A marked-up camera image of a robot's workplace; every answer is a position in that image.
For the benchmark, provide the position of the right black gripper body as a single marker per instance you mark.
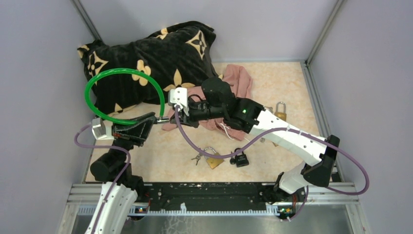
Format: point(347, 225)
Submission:
point(198, 111)

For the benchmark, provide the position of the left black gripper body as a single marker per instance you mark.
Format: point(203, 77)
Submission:
point(129, 137)

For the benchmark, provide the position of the brass padlock with shackle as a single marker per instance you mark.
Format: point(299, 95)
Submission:
point(211, 161)

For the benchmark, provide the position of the black Kaijing padlock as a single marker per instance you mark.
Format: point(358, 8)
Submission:
point(239, 160)

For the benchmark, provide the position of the green cable lock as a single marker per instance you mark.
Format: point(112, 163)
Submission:
point(117, 89)

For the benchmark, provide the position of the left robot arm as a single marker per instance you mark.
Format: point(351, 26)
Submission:
point(120, 189)

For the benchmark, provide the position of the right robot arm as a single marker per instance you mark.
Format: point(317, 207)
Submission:
point(243, 114)

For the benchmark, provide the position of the black floral pillow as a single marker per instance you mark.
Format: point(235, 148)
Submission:
point(181, 51)

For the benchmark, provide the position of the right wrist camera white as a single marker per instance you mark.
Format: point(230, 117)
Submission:
point(179, 96)

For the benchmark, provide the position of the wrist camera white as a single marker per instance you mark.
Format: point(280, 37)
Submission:
point(179, 96)
point(100, 131)

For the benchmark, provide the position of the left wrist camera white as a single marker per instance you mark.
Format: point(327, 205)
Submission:
point(100, 131)

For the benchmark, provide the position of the pink drawstring shorts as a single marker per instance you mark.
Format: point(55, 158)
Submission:
point(241, 85)

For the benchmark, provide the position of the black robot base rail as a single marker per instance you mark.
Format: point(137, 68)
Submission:
point(208, 197)

